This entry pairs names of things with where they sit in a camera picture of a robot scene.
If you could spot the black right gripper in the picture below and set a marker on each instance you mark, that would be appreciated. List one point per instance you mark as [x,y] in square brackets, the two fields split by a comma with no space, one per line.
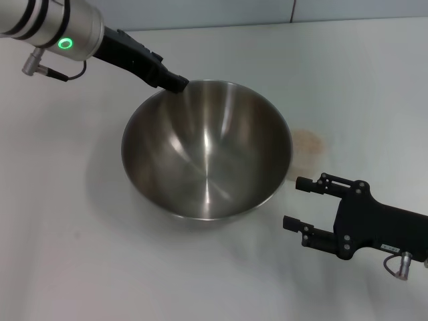
[364,224]

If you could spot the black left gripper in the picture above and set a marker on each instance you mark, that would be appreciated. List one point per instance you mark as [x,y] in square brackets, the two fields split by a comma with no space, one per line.
[123,50]

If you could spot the stainless steel mixing bowl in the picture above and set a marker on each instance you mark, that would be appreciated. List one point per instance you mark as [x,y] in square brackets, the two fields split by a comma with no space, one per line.
[207,150]

